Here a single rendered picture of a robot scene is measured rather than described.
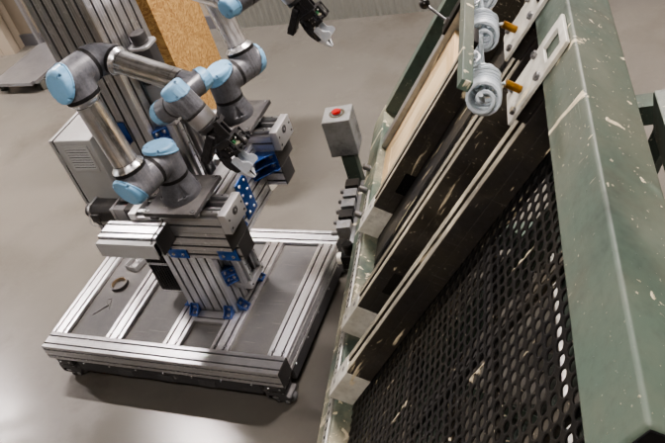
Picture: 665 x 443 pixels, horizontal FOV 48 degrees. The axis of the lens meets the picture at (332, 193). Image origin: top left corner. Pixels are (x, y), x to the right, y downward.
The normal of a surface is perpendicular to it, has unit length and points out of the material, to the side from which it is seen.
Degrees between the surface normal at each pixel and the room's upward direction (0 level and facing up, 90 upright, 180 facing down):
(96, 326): 0
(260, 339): 0
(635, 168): 37
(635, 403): 54
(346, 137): 90
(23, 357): 0
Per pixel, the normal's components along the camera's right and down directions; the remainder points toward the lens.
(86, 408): -0.26, -0.76
